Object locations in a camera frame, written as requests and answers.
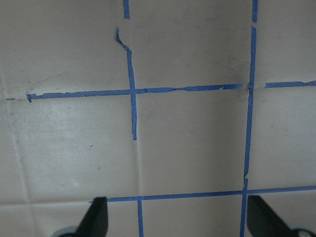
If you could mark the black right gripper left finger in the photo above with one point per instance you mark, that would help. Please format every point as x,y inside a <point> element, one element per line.
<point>95,222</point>

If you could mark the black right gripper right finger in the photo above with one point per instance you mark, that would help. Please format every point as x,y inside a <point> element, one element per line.
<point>262,221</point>

